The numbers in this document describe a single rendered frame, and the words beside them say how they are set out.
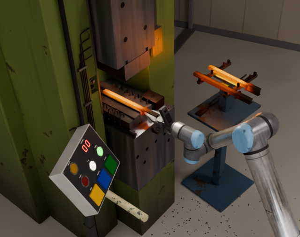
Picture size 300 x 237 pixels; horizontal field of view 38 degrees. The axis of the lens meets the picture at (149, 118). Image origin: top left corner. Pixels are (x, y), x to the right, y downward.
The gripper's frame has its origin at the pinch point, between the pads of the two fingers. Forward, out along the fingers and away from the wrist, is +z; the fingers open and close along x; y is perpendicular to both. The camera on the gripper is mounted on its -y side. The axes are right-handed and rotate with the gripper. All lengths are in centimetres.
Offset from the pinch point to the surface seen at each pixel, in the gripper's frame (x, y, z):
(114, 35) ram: -17, -56, 3
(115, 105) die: -6.1, 1.2, 19.9
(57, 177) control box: -74, -17, -12
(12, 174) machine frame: -54, 56, 75
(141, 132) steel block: -8.4, 8.5, -2.5
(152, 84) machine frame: 25.0, 2.3, 17.0
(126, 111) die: -6.0, 1.1, 10.9
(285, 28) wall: 274, 76, 35
